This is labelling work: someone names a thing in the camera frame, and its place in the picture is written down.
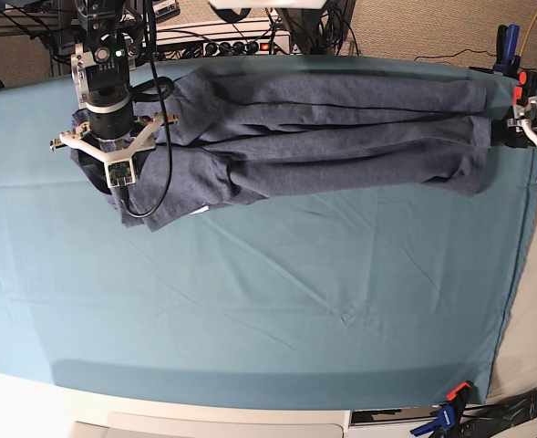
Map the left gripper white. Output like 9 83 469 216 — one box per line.
491 96 537 151

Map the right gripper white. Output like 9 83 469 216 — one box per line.
49 113 179 165

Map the blue-grey heathered T-shirt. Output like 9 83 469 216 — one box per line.
69 66 495 234

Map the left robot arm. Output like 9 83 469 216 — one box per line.
491 96 537 151

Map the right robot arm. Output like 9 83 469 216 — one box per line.
50 1 174 170

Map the orange black clamp top right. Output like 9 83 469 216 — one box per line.
512 70 537 110

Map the blue black clamp top right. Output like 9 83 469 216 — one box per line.
492 24 521 78

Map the teal table cloth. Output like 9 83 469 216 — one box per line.
0 78 537 410

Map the orange blue clamp bottom right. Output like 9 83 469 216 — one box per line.
410 381 473 437

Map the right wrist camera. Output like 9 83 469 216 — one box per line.
105 159 137 188

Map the yellow cable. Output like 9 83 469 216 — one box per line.
521 0 537 56

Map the black power strip red switch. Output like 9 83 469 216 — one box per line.
203 40 272 57

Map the black camera cable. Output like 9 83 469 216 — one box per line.
119 0 176 219

